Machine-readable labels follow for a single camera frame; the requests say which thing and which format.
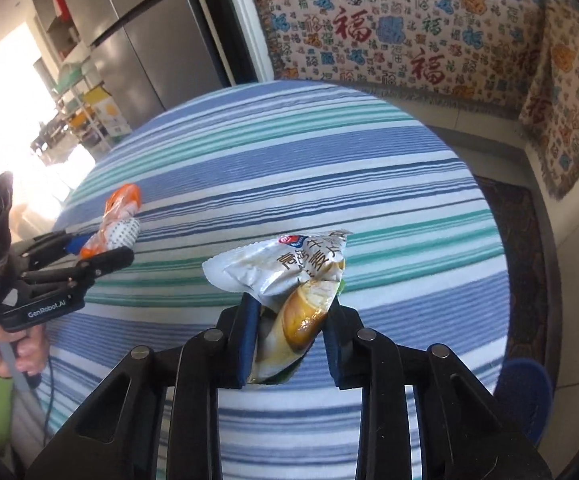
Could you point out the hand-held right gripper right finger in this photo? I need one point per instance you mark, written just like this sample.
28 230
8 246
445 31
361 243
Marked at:
334 355

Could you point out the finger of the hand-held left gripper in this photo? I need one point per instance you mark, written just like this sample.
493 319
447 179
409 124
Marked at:
109 259
75 245

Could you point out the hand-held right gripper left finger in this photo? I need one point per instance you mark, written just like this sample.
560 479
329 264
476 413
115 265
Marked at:
247 340

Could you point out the orange white wrapper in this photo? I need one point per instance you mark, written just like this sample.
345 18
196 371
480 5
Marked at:
119 230

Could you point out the silver snack packet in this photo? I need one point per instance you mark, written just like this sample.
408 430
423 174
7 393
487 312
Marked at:
269 265

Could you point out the blue plastic bucket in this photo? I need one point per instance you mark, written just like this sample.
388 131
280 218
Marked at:
524 395

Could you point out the person's left hand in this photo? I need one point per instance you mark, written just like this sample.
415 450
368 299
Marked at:
34 355

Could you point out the white storage rack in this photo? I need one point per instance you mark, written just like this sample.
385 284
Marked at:
64 110

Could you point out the yellow green cardboard box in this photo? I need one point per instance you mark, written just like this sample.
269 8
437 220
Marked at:
107 112

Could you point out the striped tablecloth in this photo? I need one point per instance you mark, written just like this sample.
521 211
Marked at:
319 175

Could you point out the grey refrigerator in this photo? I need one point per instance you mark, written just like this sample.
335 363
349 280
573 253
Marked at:
144 45

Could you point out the large printed cloth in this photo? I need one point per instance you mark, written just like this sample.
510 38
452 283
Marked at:
394 35

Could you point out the small printed cloth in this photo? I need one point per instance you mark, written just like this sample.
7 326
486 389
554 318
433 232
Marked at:
564 95

